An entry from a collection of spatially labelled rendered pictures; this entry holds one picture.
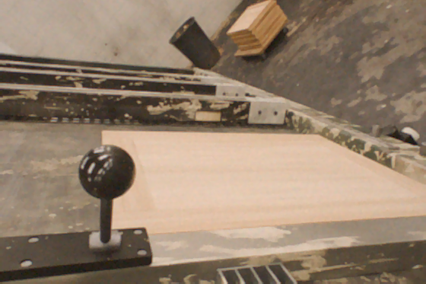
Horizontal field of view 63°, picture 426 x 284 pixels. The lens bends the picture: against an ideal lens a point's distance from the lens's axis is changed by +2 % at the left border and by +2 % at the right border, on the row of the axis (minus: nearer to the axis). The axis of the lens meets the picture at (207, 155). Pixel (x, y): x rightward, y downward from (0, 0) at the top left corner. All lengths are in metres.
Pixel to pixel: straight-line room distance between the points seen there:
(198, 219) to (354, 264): 0.18
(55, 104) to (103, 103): 0.12
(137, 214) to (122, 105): 0.57
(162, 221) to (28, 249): 0.16
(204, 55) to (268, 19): 1.43
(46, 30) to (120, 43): 1.06
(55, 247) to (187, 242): 0.12
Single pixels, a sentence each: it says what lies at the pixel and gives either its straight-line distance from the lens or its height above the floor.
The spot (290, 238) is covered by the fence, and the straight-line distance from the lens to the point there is 0.39.
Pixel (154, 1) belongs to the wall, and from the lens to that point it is 6.16.
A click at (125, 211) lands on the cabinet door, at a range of 0.45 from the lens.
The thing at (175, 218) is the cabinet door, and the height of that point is 1.27.
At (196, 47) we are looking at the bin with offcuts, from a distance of 5.10.
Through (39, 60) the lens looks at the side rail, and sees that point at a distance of 2.15.
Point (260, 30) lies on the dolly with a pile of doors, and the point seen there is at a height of 0.28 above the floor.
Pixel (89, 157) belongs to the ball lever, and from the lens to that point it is 0.23.
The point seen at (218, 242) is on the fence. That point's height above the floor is 1.26.
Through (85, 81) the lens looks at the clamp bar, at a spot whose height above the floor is 1.39.
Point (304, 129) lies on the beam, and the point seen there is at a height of 0.89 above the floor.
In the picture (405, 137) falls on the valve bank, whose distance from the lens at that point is 1.06.
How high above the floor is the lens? 1.47
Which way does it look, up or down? 26 degrees down
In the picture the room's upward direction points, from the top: 48 degrees counter-clockwise
